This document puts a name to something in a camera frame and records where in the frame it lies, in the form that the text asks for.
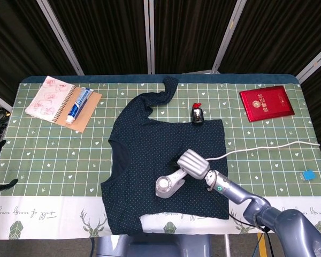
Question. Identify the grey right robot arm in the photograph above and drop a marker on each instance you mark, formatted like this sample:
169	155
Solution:
256	203

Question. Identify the small blue eraser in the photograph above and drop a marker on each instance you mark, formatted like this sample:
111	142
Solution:
309	175

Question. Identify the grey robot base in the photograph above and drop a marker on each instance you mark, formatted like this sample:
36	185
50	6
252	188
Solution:
155	247

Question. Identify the white partition frame post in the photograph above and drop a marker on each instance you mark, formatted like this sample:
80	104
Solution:
313	64
149	37
0	100
61	37
227	37

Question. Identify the dark pleated partition panel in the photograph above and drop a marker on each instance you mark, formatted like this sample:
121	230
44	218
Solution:
278	34
187	34
319	107
16	40
104	34

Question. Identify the small dark bottle red cap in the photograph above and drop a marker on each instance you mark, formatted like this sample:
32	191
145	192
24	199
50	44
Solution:
197	116

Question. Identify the teal table pad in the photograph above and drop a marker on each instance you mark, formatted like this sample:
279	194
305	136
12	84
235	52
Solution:
123	78

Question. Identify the white handheld steam iron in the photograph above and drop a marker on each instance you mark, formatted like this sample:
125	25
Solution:
167	186

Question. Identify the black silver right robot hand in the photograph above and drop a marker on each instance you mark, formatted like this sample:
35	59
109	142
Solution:
194	164

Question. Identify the red certificate book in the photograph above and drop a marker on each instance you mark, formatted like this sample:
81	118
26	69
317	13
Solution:
267	104

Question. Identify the blue white toothpaste tube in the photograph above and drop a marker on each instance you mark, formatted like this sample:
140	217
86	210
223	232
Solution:
76	107

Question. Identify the dark blue dotted shirt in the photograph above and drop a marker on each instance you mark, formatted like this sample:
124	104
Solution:
149	150

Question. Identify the green checked tablecloth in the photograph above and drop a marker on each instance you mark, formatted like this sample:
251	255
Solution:
56	150

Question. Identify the spiral notebook with red drawings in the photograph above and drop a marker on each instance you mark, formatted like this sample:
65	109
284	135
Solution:
48	97

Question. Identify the grey table leg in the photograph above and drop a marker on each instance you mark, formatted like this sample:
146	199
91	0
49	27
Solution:
227	246

